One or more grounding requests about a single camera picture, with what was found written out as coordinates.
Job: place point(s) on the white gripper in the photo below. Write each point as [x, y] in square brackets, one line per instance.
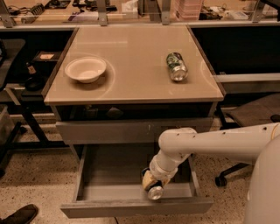
[158, 171]

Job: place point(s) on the blue pepsi can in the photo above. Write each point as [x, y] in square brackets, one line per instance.
[156, 190]

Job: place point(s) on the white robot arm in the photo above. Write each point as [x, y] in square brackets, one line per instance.
[258, 145]

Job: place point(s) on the open grey middle drawer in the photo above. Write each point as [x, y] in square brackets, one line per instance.
[109, 184]

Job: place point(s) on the closed grey top drawer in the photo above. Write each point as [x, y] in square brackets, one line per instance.
[125, 131]

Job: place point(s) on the grey drawer cabinet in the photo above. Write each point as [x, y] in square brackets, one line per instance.
[137, 82]

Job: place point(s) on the green soda can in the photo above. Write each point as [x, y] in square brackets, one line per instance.
[177, 66]

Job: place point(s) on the black office chair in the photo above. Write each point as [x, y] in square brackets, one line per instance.
[260, 111]

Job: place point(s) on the white paper bowl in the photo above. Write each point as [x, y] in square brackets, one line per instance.
[86, 69]

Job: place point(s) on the dark shoe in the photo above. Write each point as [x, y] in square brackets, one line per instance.
[24, 215]

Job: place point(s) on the pink stacked trays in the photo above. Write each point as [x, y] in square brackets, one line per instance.
[187, 10]

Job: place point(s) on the white tissue box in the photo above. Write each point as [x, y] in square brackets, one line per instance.
[130, 10]

